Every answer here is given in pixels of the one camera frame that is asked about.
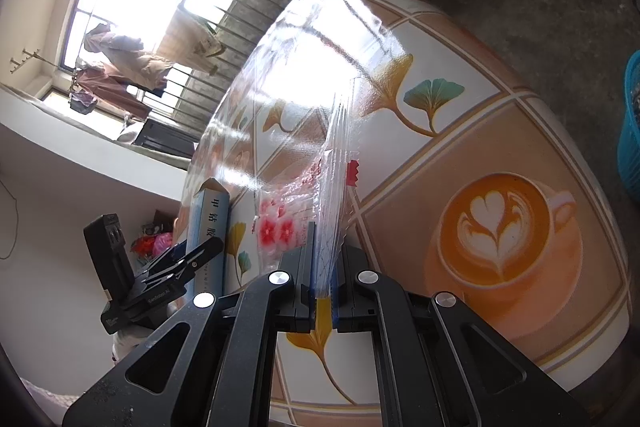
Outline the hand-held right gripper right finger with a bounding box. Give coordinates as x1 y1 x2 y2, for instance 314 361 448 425
330 241 584 427

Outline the metal balcony railing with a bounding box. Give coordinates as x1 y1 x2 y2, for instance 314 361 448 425
134 0 312 128

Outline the blue plastic basket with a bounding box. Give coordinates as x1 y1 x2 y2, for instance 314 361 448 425
617 50 640 204

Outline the light blue book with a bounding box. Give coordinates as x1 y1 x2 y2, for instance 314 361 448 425
185 177 232 298

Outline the black chair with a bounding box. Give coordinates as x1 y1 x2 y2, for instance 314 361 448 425
132 117 199 158

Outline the wall coat hook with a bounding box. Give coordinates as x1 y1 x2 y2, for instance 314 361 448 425
8 48 44 76

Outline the clear flower print bag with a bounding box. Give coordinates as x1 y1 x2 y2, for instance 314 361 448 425
252 72 364 304

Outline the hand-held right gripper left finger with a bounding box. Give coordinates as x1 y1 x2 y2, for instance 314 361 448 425
62 222 318 427

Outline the beige hanging cloth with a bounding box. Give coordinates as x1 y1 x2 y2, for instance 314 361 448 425
157 14 226 76

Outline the pink hanging garment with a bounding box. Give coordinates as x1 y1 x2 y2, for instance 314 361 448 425
74 61 151 120

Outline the round table with printed cover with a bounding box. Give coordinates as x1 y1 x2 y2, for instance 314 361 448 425
180 0 632 414

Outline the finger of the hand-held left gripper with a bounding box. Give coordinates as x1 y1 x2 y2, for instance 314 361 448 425
145 239 225 282

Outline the brown hanging jacket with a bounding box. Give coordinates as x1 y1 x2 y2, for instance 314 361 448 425
107 34 176 90

